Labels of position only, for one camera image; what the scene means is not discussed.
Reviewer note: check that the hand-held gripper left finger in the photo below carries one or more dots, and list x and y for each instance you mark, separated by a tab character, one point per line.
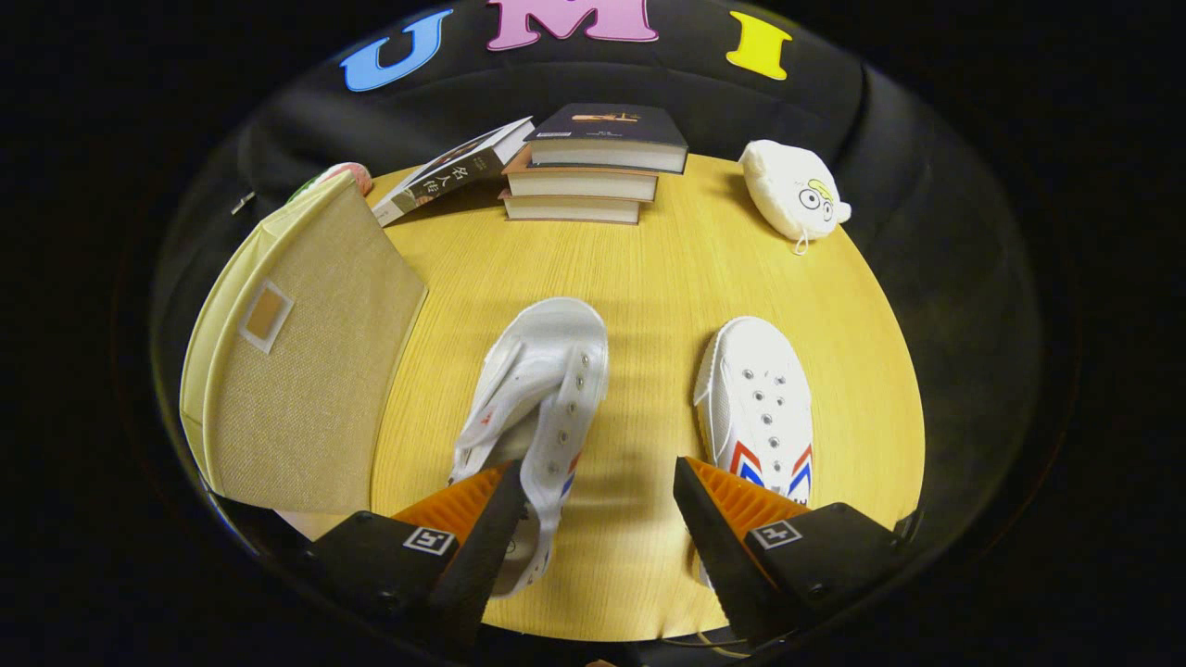
482	556

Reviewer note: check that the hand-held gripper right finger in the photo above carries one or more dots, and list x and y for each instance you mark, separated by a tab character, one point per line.
723	547

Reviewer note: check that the white canvas shoe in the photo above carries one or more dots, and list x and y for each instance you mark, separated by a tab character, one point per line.
755	389
547	371

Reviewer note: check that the beige fabric storage box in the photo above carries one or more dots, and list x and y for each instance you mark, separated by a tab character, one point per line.
315	398

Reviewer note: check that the white plush face toy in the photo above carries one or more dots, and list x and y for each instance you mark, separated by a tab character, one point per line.
792	190

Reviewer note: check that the portrait cover book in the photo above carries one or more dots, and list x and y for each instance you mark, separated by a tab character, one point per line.
449	171

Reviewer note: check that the watermelon slice toy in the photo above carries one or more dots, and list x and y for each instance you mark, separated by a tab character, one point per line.
343	174

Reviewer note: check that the silver clip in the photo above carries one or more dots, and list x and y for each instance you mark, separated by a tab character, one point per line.
243	203

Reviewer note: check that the black cover book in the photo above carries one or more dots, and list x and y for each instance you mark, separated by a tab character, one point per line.
607	125

